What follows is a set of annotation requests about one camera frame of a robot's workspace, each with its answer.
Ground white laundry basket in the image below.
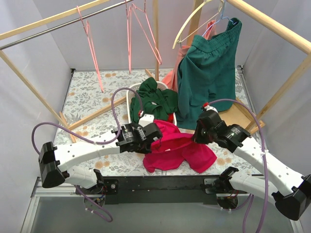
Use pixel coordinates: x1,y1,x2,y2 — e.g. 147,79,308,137
126,81,177,126

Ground dark green garment in basket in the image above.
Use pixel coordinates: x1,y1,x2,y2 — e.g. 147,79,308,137
137,77,178,121

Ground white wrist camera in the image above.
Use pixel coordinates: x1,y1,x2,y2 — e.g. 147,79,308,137
138,114,155,127
202,102,218,113

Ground cream wooden hanger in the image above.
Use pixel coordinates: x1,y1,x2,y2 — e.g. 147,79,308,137
172,0,225,49

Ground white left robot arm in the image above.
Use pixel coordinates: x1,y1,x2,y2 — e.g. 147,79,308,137
38,122,162,194

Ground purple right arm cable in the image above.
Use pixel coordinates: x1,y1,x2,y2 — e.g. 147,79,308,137
206,99,269,233

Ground salmon garment on hanger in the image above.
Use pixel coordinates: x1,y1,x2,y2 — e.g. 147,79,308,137
162,20,216,92

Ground pink wire hanger left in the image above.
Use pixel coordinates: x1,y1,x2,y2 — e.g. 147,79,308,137
76,6,104,93

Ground pink wire hanger middle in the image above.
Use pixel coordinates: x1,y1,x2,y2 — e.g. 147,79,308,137
125,0,132,74

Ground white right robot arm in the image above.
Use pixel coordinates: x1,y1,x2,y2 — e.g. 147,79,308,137
192,109,311,221

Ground pink wire hanger right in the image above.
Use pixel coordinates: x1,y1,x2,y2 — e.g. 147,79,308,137
131,0,162,65

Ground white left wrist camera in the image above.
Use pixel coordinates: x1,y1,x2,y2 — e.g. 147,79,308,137
138,114,155,127

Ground pink wire hanger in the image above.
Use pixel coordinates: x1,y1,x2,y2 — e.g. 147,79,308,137
76,6,104,93
125,0,132,74
131,0,162,65

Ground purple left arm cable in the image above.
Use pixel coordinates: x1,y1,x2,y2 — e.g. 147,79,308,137
32,87,144,223

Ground red garment in basket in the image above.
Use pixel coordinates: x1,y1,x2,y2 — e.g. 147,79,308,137
167,113,176,125

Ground magenta t shirt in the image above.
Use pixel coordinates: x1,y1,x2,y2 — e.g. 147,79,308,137
143,119,217,173

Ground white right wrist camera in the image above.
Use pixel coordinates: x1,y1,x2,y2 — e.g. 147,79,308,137
202,102,218,113

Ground teal shorts on hanger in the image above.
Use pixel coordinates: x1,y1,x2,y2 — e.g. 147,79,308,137
176,17,242,130

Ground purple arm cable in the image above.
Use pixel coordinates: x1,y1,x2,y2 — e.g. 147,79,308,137
206,99,269,233
32,87,144,223

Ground metal hanging rail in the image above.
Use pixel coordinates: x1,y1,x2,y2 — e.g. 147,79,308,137
0,0,131,50

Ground wooden clothes rack frame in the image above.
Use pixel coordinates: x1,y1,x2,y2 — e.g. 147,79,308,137
0,0,311,144

